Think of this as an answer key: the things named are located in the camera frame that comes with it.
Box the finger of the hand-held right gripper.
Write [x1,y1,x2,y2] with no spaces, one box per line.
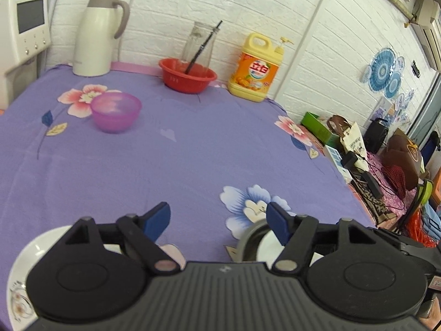
[367,227,436,277]

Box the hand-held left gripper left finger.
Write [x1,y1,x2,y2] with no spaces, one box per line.
[62,202,183,276]

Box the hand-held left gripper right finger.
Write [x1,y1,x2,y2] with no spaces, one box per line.
[266,202,378,274]

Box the red and white ceramic bowl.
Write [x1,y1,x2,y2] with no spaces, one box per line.
[257,229,324,263]

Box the stainless steel bowl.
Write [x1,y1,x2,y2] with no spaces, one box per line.
[238,221,286,263]

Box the white floral plate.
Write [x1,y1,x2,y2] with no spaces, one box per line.
[6,225,128,331]

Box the red plastic bag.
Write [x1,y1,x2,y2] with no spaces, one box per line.
[407,210,435,249]

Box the blue cloth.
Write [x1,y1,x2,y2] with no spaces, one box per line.
[424,203,441,242]

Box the purple floral tablecloth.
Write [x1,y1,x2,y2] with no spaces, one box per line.
[0,60,376,331]

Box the dark red mesh pouch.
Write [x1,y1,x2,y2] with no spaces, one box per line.
[384,165,407,199]

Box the black power brick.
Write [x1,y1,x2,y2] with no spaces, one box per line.
[362,172,384,200]

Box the white power strip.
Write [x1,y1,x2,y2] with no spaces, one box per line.
[323,145,354,184]

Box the brown bag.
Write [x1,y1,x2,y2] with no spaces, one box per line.
[381,134,425,191]

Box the black plug adapter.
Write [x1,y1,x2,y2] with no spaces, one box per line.
[341,152,359,170]

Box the green box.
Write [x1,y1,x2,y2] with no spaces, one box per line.
[300,111,340,147]

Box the cream tote bag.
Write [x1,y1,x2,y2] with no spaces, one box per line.
[327,115,369,172]

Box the black speaker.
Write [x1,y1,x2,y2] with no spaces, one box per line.
[363,117,390,154]

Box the purple plastic bowl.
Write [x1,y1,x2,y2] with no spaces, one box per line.
[90,92,142,134]

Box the red plastic bowl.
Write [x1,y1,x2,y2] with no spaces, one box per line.
[158,58,218,94]

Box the yellow detergent bottle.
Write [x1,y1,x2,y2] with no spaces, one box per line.
[228,33,294,103]

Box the small blue paper fan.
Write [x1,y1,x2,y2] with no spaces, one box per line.
[384,72,402,99]

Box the large blue paper fan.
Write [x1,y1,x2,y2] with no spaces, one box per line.
[369,48,396,92]

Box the black stirring stick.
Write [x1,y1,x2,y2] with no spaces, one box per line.
[184,21,223,75]

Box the clear glass jug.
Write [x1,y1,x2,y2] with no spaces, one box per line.
[182,21,217,68]

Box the white thermos jug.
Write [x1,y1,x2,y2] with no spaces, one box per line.
[72,0,130,77]

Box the white water dispenser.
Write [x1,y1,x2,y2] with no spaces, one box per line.
[0,0,52,111]

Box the white air conditioner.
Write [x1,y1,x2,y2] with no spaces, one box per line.
[412,0,441,71]

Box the green and black strap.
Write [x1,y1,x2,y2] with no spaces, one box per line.
[396,179,435,235]

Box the wall picture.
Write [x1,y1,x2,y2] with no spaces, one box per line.
[372,97,394,125]

